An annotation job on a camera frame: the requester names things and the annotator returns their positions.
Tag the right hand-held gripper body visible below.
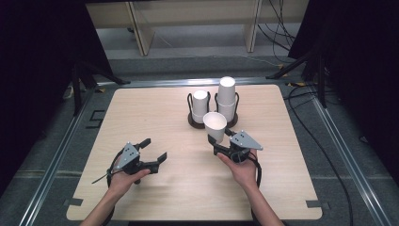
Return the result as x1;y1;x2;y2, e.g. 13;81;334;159
213;130;263;165

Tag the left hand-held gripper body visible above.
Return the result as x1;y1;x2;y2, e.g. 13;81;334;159
118;141;160;175

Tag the single white paper cup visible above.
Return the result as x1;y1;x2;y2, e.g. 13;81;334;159
202;111;228;144

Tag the dark wooden wire cup holder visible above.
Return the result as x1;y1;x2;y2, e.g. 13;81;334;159
186;91;240;130

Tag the short stack of white cups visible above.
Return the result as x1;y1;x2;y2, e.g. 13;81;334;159
192;89;209;124

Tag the tall stack of white cups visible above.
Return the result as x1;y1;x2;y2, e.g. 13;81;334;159
216;75;237;123

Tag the person's left hand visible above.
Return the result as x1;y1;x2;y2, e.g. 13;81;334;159
107;162;152;200

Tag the person's right hand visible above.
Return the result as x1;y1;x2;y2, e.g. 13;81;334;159
215;150;260;190

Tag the black tripod stand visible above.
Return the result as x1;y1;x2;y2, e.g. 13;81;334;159
71;60;132;118
265;46;329;109

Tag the light wooden shelf unit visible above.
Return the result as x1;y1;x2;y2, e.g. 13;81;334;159
85;0;311;57

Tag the black curtain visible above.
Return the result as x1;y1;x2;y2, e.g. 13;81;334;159
287;0;399;178
0;0;113;197

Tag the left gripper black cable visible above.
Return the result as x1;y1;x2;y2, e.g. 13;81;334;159
91;150;126;226

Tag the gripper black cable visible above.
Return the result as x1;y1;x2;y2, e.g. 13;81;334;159
238;150;263;226
91;150;126;226

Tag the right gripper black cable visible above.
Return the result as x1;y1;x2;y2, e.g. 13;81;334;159
238;150;263;226

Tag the thin white floor cable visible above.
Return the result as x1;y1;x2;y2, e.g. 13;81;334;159
200;54;280;68

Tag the metal floor rail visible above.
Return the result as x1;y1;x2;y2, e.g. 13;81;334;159
309;89;393;226
18;89;96;226

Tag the long black floor cable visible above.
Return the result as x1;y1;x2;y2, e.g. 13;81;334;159
282;84;355;226

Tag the bundle of black floor cables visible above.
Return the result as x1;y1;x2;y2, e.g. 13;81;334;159
256;0;298;64

